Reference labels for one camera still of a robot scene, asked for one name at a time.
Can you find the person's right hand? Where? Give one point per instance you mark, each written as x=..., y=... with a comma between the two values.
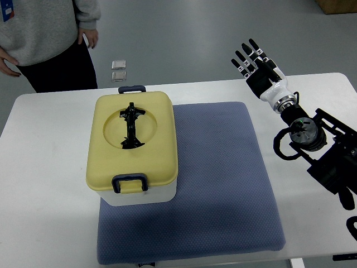
x=5, y=69

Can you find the person's left hand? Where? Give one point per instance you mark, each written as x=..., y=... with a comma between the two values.
x=92, y=37

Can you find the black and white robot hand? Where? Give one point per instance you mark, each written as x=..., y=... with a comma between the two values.
x=263, y=77

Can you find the yellow storage box lid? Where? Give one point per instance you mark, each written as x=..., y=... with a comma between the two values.
x=133, y=145

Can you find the cardboard box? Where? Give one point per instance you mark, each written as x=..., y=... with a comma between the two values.
x=336, y=7

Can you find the white storage box base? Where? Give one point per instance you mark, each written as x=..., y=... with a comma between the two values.
x=131, y=193

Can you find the upper metal floor plate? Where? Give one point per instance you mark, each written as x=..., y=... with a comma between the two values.
x=118, y=64

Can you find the metal floor plate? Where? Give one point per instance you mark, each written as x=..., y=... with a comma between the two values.
x=118, y=64
x=118, y=76

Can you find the person in grey sweater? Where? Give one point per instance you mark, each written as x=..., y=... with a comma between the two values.
x=43, y=37

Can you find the lower metal floor plate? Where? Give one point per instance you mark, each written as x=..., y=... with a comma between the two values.
x=118, y=76

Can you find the blue padded mat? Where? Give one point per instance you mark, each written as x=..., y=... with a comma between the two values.
x=224, y=202

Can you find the black table control panel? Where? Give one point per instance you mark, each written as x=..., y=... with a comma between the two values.
x=345, y=257

